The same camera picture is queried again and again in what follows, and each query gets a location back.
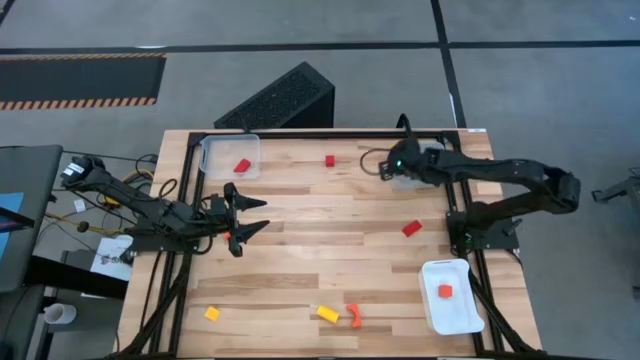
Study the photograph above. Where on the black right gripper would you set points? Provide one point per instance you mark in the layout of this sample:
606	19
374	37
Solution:
410	160

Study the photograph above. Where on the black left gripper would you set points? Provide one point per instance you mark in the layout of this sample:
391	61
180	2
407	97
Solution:
231	215

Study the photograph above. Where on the red wedge block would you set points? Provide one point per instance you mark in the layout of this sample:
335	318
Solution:
242	165

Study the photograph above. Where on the red rectangular block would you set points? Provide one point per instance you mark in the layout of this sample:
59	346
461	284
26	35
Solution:
412	228

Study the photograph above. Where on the small red cube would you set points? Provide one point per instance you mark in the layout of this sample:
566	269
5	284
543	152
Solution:
329	161

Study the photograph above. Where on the yellow cube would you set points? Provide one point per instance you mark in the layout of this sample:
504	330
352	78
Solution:
212	313

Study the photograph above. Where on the yellow rectangular block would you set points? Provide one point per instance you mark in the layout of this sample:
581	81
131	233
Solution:
327	314

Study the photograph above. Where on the orange cube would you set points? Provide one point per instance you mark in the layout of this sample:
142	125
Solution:
445	291

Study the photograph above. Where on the orange arch block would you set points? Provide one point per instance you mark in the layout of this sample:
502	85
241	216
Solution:
356	322

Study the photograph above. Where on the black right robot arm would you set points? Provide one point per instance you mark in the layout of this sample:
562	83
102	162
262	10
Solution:
500	172

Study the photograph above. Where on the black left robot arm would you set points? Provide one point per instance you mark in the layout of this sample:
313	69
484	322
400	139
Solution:
115	190

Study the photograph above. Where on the clear plastic bin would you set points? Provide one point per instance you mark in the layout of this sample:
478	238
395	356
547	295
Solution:
220	155

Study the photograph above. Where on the black perforated computer case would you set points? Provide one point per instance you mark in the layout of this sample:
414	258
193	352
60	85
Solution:
280	97

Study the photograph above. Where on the white paper sheet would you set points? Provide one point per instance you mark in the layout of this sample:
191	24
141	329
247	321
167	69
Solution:
112	260

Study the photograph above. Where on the small white label tag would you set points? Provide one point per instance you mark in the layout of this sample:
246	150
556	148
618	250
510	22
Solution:
79	206

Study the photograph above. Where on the black stand leg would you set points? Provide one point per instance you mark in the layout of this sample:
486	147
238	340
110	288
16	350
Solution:
617	190

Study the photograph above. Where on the white cup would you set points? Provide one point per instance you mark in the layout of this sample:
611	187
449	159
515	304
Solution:
60	314

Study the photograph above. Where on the dark grey side table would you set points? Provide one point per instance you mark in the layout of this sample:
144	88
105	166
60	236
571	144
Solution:
35	180

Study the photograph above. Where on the black hazard-striped floor mat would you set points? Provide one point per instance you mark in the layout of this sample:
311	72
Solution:
75	80

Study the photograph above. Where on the black table frame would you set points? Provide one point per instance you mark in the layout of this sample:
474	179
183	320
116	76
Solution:
310	135

